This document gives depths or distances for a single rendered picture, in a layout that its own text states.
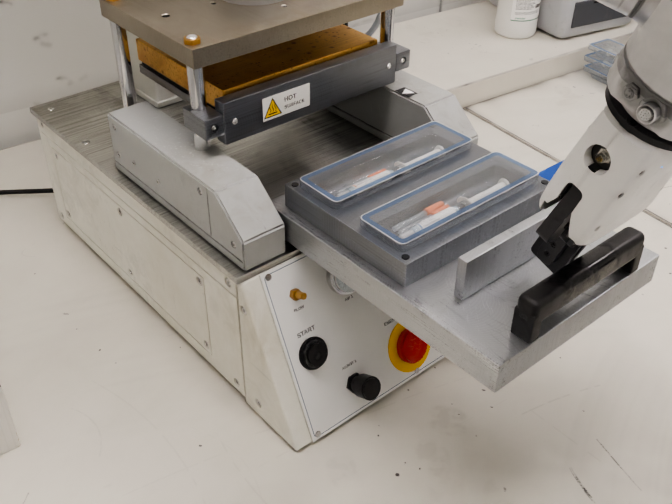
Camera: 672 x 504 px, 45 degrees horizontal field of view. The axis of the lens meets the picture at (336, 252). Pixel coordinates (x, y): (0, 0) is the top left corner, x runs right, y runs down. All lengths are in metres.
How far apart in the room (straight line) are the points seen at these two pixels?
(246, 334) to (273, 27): 0.30
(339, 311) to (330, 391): 0.08
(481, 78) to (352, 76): 0.63
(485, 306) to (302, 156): 0.36
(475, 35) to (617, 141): 1.13
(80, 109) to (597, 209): 0.71
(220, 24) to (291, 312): 0.29
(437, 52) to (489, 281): 0.94
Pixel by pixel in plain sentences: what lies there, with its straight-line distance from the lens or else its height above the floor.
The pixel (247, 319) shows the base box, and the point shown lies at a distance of 0.79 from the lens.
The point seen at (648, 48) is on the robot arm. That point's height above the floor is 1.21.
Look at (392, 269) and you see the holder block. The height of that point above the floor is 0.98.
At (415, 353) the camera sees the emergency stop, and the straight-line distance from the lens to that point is 0.90.
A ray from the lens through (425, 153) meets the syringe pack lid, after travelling 0.81.
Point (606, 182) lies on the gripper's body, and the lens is 0.58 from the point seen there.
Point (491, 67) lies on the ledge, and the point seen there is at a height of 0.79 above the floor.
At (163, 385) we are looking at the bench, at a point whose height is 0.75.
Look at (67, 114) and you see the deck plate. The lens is 1.09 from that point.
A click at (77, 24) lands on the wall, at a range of 1.42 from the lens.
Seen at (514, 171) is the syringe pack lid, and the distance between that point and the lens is 0.80.
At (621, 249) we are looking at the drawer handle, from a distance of 0.71.
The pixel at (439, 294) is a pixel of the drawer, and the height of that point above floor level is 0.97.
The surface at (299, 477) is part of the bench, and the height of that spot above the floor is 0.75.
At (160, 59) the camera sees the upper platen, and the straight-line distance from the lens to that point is 0.91.
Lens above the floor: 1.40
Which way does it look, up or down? 36 degrees down
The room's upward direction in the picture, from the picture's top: 1 degrees clockwise
